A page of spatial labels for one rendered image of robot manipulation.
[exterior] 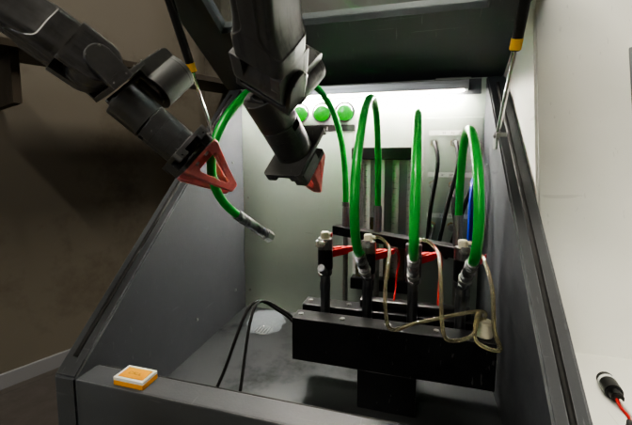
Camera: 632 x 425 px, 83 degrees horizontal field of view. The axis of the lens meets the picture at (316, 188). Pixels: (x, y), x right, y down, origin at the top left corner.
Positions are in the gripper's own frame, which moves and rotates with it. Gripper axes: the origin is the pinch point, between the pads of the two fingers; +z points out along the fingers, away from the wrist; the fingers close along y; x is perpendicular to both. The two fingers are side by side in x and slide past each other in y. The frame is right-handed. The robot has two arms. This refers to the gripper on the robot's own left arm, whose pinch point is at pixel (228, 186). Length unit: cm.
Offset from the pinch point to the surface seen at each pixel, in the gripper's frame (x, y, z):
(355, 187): -6.0, -17.0, 10.9
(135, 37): -98, 194, -81
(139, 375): 28.4, 4.0, 7.7
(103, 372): 31.4, 9.8, 4.5
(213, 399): 25.2, -4.1, 15.6
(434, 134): -43, 1, 31
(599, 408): 2, -33, 45
